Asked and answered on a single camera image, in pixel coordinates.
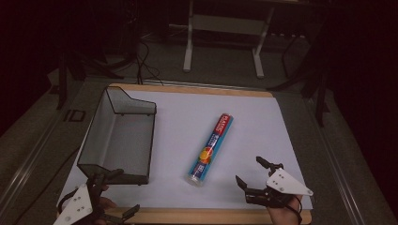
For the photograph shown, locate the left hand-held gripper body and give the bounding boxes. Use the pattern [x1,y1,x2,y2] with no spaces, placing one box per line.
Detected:
[53,173,125,225]

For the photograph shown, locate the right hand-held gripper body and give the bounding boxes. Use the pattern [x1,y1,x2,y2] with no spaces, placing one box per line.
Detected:
[245,162,314,209]

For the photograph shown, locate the black wire mesh basket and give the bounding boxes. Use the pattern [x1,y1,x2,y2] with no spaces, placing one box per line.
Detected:
[76,86,158,186]

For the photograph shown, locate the blue plastic wrap roll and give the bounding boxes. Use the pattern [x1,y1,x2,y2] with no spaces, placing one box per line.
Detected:
[187,112,235,188]

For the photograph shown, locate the person's left hand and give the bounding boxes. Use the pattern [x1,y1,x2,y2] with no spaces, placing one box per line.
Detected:
[93,184,117,225]

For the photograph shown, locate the person's right hand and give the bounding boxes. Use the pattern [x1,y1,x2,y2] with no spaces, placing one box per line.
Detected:
[267,194,303,225]

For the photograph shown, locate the white paper sheet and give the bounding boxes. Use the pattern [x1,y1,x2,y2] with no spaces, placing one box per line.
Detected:
[57,88,314,211]

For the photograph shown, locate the black stand legs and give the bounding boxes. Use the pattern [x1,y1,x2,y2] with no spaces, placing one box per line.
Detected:
[268,29,331,128]
[55,50,126,111]

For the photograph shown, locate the white metal stand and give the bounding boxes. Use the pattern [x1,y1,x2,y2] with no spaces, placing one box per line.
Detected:
[182,0,276,80]

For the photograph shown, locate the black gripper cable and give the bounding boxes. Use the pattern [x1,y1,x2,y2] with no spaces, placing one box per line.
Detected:
[57,187,79,208]
[288,194,304,225]

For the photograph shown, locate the silver metal rail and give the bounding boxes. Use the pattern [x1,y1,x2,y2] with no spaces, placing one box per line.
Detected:
[311,101,360,225]
[0,113,65,201]

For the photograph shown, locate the black floor cables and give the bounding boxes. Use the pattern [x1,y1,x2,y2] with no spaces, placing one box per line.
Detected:
[134,39,164,86]

